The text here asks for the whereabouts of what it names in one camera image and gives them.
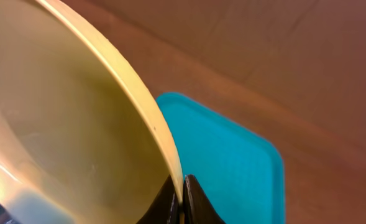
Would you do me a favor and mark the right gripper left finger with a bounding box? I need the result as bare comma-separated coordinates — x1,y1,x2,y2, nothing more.
137,176,179,224

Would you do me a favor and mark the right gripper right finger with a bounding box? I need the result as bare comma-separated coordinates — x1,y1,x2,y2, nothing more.
182,175,226,224

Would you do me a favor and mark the yellow-green plate top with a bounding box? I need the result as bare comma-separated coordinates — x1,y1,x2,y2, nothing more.
0,0,183,223

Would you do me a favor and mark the teal plastic serving tray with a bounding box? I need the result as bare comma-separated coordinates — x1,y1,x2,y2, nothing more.
156,92,286,224

